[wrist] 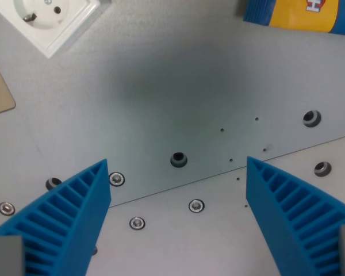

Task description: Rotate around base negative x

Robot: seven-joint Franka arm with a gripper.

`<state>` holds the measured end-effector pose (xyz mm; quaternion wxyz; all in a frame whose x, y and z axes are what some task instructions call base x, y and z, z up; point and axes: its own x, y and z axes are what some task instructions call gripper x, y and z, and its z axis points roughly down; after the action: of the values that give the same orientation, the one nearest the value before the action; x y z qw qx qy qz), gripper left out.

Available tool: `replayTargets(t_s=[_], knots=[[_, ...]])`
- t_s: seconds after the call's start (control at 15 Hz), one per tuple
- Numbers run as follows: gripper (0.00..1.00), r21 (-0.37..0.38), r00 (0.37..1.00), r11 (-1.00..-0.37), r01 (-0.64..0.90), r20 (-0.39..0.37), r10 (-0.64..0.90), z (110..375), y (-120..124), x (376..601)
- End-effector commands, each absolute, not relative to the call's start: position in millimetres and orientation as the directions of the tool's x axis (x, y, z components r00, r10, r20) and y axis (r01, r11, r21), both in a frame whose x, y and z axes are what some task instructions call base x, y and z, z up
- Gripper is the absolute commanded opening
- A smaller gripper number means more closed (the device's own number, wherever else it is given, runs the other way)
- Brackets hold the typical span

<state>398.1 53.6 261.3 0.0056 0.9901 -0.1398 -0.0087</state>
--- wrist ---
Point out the white wall power socket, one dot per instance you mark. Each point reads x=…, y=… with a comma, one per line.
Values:
x=50, y=20

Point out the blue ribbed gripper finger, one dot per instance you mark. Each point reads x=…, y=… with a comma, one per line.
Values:
x=74, y=218
x=290, y=218

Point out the silver hex bolt with washer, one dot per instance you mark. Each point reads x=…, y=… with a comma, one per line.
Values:
x=116, y=179
x=196, y=206
x=137, y=223
x=6, y=208

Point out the blue and yellow container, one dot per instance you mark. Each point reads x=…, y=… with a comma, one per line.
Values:
x=302, y=14

